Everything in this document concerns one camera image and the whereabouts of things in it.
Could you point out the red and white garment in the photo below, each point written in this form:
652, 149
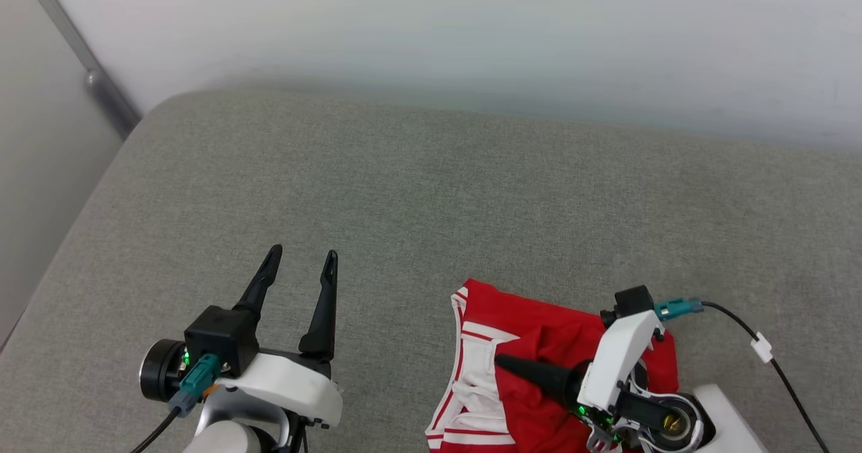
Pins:
532, 325

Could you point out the grey metal rail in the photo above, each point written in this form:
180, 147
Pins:
101, 93

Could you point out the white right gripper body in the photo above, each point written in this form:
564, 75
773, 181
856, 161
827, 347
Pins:
616, 365

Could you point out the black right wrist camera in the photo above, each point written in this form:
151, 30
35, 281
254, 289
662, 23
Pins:
633, 301

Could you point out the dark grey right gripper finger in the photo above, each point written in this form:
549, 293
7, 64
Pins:
539, 372

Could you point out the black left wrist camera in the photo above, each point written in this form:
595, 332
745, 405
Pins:
219, 342

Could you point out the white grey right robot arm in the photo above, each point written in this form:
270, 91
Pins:
731, 423

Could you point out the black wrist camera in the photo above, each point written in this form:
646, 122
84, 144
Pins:
633, 301
219, 342

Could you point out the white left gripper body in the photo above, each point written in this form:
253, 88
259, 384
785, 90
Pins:
289, 386

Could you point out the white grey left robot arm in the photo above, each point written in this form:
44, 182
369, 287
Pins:
236, 429

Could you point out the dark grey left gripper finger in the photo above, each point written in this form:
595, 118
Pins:
259, 285
324, 311

